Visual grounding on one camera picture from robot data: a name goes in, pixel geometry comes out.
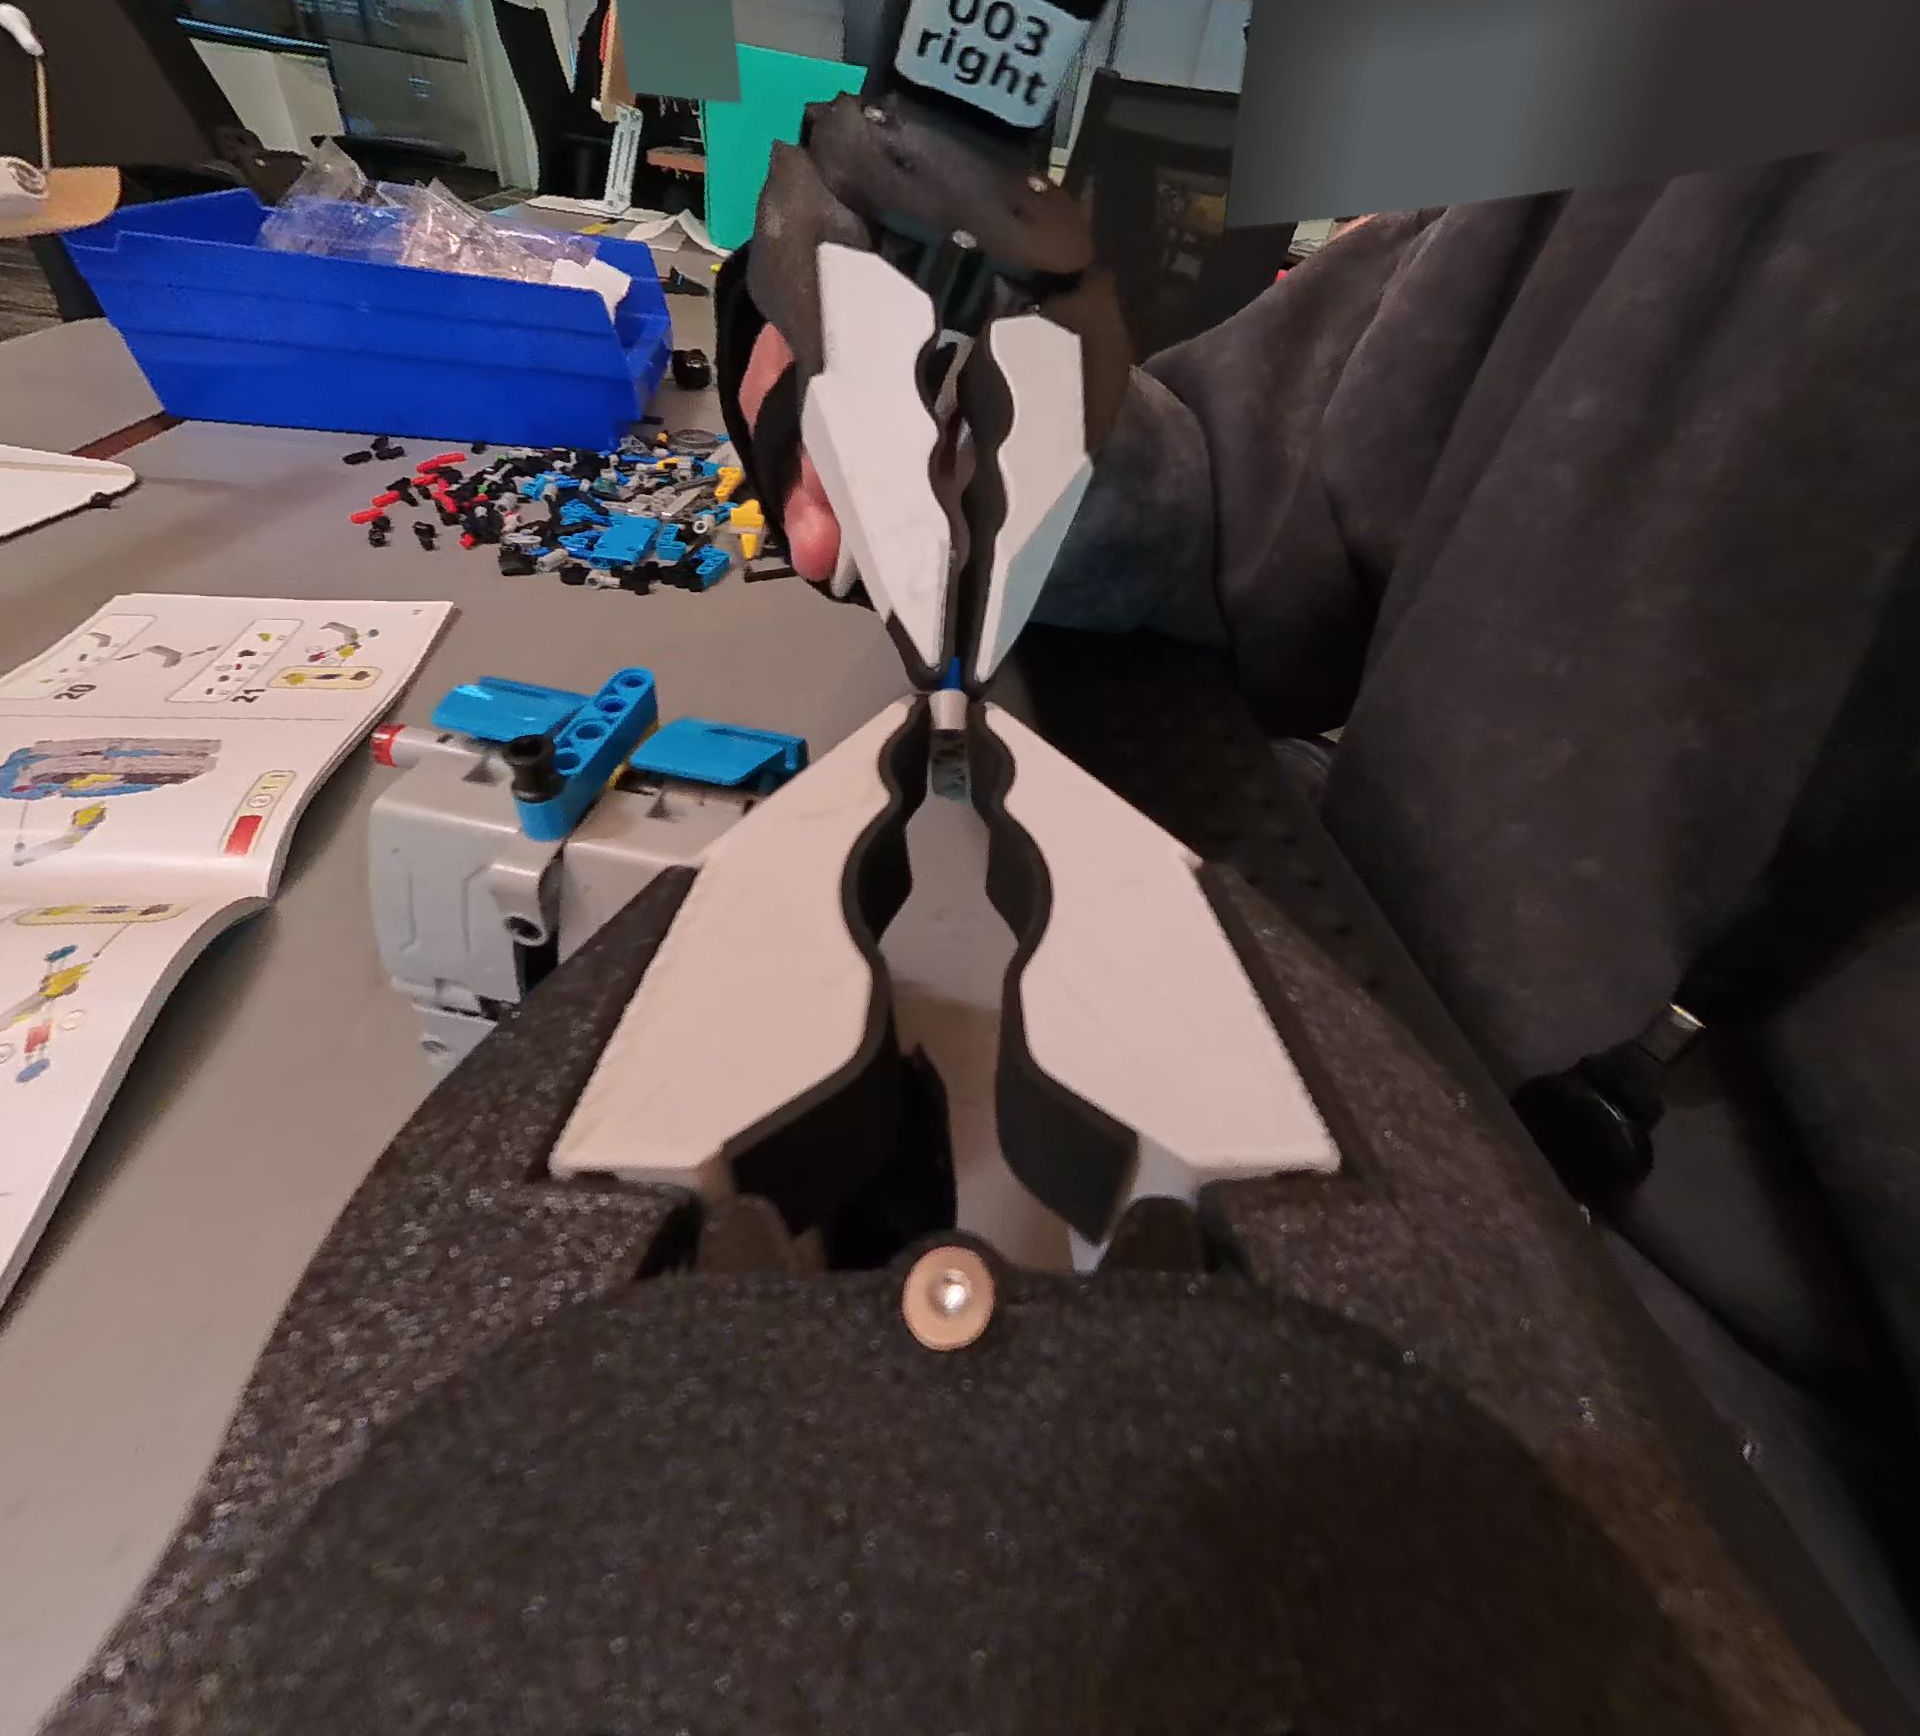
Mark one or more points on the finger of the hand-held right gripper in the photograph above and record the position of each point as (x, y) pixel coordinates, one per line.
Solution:
(870, 416)
(1043, 416)

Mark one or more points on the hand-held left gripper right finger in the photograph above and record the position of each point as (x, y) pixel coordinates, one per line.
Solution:
(1171, 1017)

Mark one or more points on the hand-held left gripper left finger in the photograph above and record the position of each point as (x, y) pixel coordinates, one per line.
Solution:
(721, 1017)

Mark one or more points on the blue brick toy car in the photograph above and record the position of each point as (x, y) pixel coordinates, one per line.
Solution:
(450, 867)

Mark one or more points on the blue brick beam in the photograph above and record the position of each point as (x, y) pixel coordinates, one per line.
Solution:
(601, 730)

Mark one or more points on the grey angled brick beam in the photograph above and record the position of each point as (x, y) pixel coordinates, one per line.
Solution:
(949, 717)

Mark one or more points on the black brick axle pin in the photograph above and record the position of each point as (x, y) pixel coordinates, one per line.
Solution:
(528, 765)

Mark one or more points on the grey desk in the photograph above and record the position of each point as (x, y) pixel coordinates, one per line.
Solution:
(195, 536)

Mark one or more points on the person's right hand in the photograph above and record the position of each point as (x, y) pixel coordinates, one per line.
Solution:
(802, 520)

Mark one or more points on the black toy wheel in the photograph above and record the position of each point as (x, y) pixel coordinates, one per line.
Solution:
(693, 370)

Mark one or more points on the dark dotted cloth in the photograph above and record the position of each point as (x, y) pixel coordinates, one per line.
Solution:
(1201, 791)

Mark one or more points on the teal storage bin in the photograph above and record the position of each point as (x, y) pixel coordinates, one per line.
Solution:
(780, 147)

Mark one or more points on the pile of small brick parts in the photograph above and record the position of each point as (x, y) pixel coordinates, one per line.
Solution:
(601, 520)

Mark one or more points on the wooden board white stand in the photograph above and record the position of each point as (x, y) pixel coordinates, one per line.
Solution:
(623, 147)

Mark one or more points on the black round knob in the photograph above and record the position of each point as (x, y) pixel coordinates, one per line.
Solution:
(1591, 1121)

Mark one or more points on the blue storage bin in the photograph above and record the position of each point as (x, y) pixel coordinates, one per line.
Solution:
(374, 356)

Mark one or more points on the crumpled clear plastic bag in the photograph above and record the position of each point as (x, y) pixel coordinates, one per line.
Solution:
(405, 228)

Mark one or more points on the open instruction booklet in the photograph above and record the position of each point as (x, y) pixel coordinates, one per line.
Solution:
(135, 776)

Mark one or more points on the white adjustable stand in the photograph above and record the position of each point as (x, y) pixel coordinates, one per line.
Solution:
(45, 490)

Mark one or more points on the black divider panel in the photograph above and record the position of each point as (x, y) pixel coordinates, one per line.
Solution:
(90, 41)

